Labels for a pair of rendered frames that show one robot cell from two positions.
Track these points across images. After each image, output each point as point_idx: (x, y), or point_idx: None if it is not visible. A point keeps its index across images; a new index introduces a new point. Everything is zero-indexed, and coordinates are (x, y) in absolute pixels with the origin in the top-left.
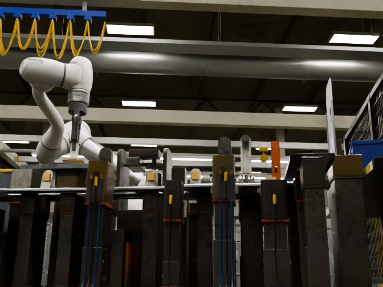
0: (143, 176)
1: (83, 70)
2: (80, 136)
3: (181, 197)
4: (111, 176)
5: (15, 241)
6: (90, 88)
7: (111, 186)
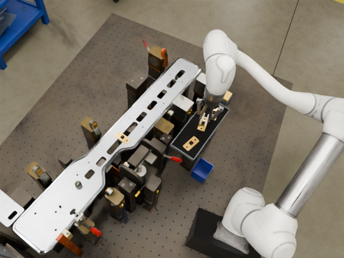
0: (278, 206)
1: (208, 72)
2: (326, 125)
3: (59, 162)
4: (87, 131)
5: None
6: (214, 92)
7: (88, 134)
